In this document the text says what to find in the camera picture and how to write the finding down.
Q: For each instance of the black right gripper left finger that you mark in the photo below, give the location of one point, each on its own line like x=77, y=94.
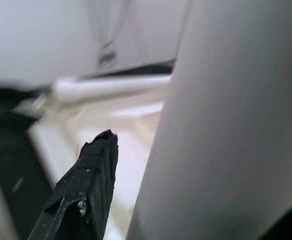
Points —
x=90, y=180

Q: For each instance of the white plastic table leg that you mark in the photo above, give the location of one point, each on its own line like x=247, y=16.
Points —
x=223, y=125

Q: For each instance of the white plastic children table top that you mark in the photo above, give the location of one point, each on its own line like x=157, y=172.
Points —
x=130, y=175

